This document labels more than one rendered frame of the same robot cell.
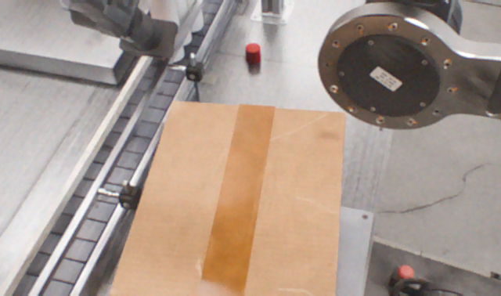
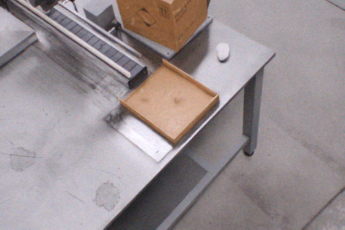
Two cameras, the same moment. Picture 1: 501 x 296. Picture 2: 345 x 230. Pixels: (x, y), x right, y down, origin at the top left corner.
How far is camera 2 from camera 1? 142 cm
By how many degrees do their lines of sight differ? 36
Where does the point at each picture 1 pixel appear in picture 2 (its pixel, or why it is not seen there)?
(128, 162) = (90, 36)
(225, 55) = not seen: hidden behind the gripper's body
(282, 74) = not seen: outside the picture
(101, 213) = (107, 47)
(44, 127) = (42, 65)
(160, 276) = not seen: outside the picture
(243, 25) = not seen: outside the picture
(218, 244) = not seen: outside the picture
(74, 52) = (13, 41)
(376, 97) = not seen: outside the picture
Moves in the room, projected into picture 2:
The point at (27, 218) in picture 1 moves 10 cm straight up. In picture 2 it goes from (85, 77) to (79, 61)
